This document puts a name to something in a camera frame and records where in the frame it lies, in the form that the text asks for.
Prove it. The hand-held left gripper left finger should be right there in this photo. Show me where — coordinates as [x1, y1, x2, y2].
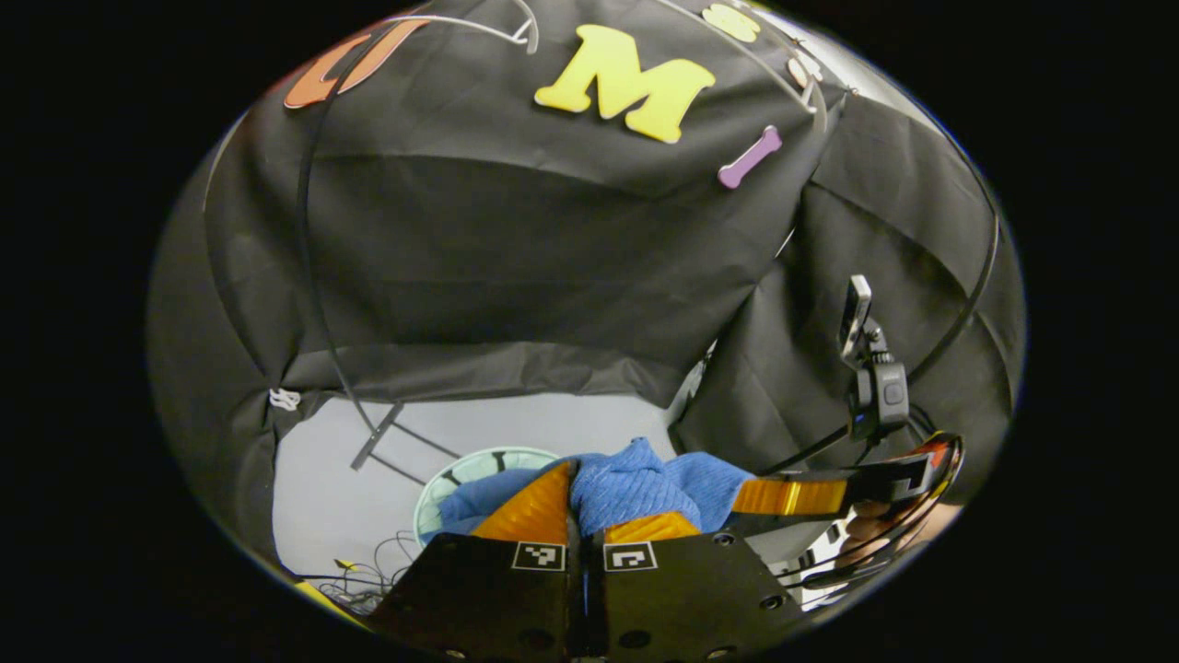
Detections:
[295, 459, 585, 662]

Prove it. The pale green laundry hamper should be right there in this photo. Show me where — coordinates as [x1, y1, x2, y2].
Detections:
[413, 447, 563, 546]

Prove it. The white clothes hanger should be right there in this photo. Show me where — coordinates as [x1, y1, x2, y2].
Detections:
[659, 0, 830, 116]

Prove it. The black backdrop cloth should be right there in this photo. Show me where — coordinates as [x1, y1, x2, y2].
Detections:
[147, 0, 1028, 563]

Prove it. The blue corduroy jacket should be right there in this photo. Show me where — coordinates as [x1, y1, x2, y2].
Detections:
[438, 436, 758, 540]

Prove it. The tangle of black floor cables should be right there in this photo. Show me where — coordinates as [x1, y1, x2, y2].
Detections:
[313, 529, 420, 613]

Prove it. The empty white hanger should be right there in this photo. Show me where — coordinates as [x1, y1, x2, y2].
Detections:
[387, 0, 541, 54]

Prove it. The black clothes rack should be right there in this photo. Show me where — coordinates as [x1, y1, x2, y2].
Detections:
[293, 18, 1005, 486]

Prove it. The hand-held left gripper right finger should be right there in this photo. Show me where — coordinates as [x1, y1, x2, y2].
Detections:
[589, 511, 811, 660]

